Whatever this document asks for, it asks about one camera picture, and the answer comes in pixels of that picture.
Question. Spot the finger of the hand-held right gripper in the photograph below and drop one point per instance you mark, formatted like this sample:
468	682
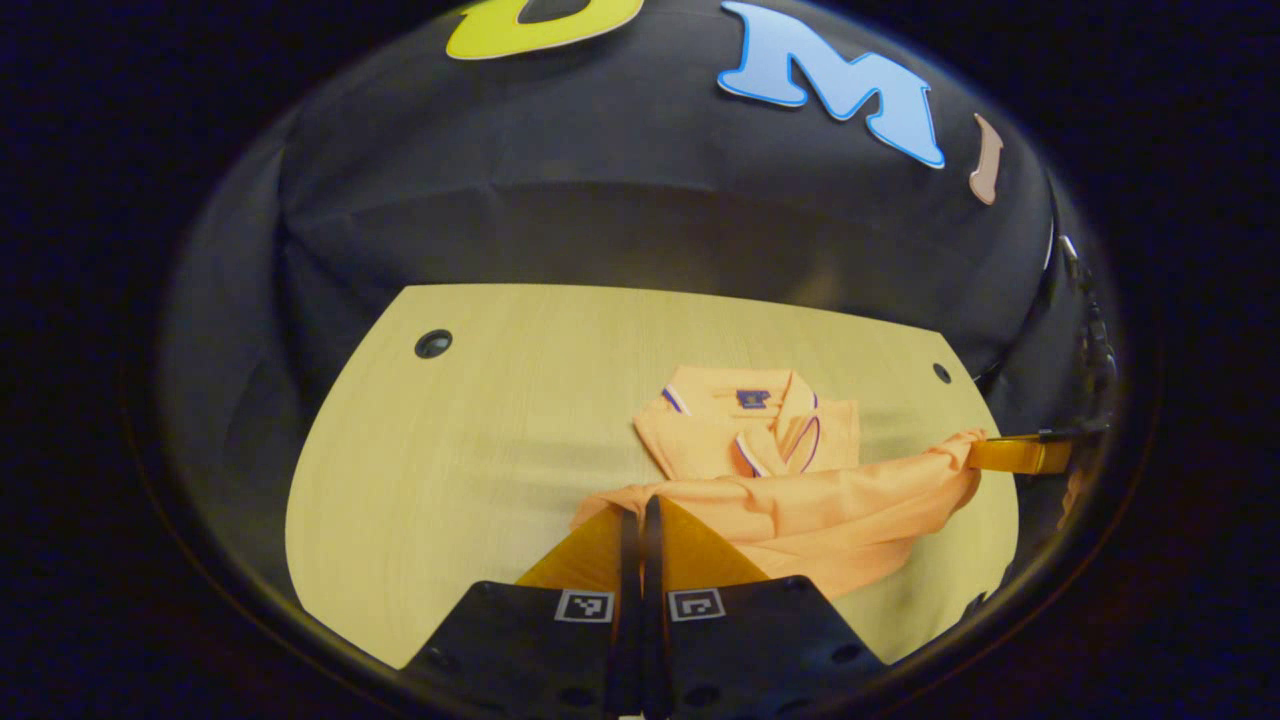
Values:
1020	455

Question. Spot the black backdrop cloth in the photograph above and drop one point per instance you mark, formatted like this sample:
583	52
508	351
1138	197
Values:
600	180

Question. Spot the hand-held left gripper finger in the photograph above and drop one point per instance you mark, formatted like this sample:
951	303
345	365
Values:
628	600
653	600

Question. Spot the orange T-shirt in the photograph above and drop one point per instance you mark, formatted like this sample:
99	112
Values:
800	510

